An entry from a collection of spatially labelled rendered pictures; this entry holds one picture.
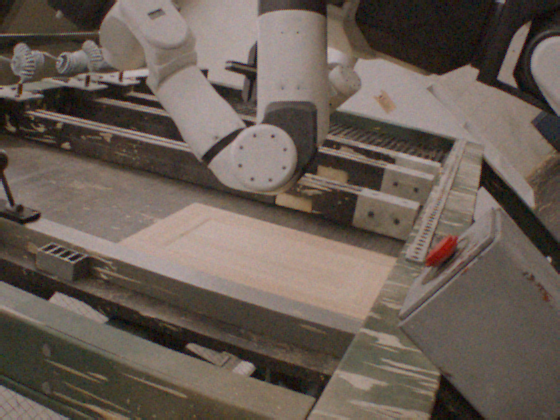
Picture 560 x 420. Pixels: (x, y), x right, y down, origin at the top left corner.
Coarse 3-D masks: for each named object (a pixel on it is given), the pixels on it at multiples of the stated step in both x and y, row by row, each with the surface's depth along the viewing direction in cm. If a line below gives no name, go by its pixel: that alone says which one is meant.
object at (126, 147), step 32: (32, 64) 162; (0, 96) 161; (32, 96) 164; (32, 128) 162; (64, 128) 159; (96, 128) 156; (128, 160) 155; (160, 160) 152; (192, 160) 150; (288, 192) 144; (320, 192) 142; (352, 192) 140; (352, 224) 141; (384, 224) 139
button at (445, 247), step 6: (456, 234) 59; (444, 240) 60; (450, 240) 59; (456, 240) 58; (438, 246) 60; (444, 246) 58; (450, 246) 58; (456, 246) 59; (432, 252) 60; (438, 252) 58; (444, 252) 58; (450, 252) 58; (426, 258) 60; (432, 258) 59; (438, 258) 58; (444, 258) 58; (450, 258) 59; (426, 264) 60; (432, 264) 59; (438, 264) 59; (444, 264) 59
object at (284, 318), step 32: (0, 224) 101; (32, 224) 100; (96, 256) 95; (128, 256) 96; (128, 288) 95; (160, 288) 93; (192, 288) 91; (224, 288) 92; (224, 320) 91; (256, 320) 89; (288, 320) 88; (320, 320) 87; (352, 320) 89
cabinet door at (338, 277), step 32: (160, 224) 117; (192, 224) 120; (224, 224) 124; (256, 224) 126; (160, 256) 104; (192, 256) 106; (224, 256) 109; (256, 256) 112; (288, 256) 114; (320, 256) 117; (352, 256) 119; (384, 256) 122; (256, 288) 99; (288, 288) 101; (320, 288) 104; (352, 288) 105
